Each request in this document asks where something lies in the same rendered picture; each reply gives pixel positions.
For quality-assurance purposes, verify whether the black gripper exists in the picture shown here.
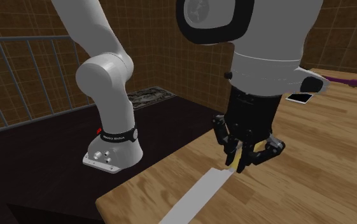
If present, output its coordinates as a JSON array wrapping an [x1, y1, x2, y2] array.
[[213, 85, 286, 174]]

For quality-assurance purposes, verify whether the yellow-handled grey knife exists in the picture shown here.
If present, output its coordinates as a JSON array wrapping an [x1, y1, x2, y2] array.
[[158, 140, 267, 224]]

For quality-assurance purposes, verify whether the white phone with black screen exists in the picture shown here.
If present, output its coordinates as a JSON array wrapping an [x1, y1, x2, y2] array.
[[284, 92, 314, 105]]

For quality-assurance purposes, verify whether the grey patterned floor mat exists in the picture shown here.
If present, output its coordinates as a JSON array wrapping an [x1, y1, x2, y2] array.
[[126, 85, 177, 110]]

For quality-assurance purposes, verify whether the dark robot stand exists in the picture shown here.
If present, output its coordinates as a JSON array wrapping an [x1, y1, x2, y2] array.
[[0, 95, 227, 224]]

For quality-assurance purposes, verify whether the grey metal railing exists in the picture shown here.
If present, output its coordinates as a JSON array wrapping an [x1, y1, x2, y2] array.
[[0, 34, 97, 138]]

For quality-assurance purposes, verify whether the purple-handled long utensil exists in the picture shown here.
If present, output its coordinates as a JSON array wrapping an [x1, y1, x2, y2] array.
[[322, 75, 357, 91]]

